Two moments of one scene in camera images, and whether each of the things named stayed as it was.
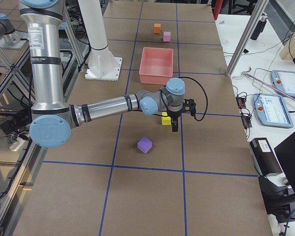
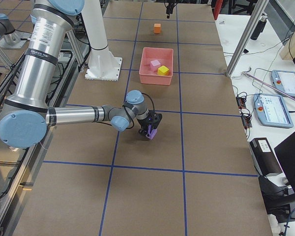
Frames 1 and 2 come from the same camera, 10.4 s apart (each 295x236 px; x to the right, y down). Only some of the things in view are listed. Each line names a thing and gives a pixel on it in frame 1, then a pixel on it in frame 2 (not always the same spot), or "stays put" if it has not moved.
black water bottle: x=259 y=28 stays put
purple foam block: x=145 y=145 → x=152 y=133
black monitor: x=290 y=156 stays put
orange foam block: x=157 y=27 stays put
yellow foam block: x=165 y=120 → x=163 y=71
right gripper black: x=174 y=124 → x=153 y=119
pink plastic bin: x=156 y=66 stays put
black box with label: x=264 y=156 stays put
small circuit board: x=245 y=115 stays put
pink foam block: x=166 y=36 → x=155 y=64
